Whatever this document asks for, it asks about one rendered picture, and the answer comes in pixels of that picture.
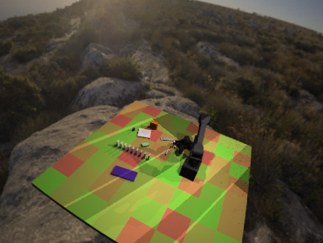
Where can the orange block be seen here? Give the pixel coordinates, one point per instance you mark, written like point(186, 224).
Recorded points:
point(154, 125)

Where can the purple flat rectangular block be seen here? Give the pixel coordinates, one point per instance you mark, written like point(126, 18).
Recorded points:
point(124, 173)

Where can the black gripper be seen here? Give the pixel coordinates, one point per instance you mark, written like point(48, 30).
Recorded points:
point(181, 145)

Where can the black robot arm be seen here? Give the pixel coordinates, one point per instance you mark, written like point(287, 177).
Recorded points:
point(196, 153)

